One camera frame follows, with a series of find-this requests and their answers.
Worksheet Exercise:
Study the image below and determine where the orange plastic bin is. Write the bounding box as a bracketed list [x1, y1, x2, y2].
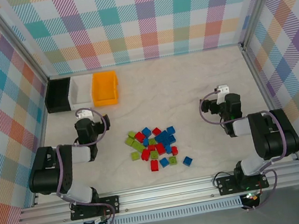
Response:
[88, 70, 123, 109]

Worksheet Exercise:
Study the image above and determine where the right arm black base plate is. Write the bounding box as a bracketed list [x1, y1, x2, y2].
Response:
[215, 168, 271, 197]

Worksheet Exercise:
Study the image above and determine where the long green lego brick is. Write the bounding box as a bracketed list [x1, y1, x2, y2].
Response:
[132, 139, 146, 153]

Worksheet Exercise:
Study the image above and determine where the white slotted cable duct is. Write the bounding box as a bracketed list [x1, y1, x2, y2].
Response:
[80, 198, 244, 224]

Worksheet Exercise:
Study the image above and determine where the white plastic bin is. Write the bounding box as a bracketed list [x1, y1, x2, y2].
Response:
[65, 73, 99, 111]

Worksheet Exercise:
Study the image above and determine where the long blue lego brick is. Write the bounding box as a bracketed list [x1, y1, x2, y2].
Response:
[154, 129, 172, 145]

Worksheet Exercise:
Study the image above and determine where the black plastic bin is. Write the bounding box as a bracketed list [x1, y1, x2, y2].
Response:
[41, 77, 76, 115]

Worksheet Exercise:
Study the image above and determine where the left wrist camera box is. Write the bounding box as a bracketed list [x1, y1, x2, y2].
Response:
[76, 107, 94, 120]

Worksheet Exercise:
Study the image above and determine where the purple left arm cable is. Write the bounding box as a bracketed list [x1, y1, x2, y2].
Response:
[43, 104, 126, 224]

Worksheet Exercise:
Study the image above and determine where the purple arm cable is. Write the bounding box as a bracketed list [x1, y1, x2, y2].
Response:
[43, 104, 126, 224]
[197, 82, 296, 217]

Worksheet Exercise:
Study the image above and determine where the aluminium side rail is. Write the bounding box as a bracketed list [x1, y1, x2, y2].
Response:
[240, 38, 299, 168]
[13, 79, 69, 207]

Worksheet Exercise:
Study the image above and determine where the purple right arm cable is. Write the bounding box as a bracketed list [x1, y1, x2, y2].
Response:
[197, 82, 296, 217]

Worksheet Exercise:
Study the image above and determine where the aluminium frame post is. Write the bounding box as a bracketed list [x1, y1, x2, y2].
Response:
[0, 0, 50, 90]
[233, 0, 295, 49]

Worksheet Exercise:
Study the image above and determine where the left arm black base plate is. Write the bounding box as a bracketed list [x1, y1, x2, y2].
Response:
[68, 194, 122, 222]

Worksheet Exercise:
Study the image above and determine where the aluminium mounting rail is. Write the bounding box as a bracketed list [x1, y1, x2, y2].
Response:
[12, 161, 299, 224]

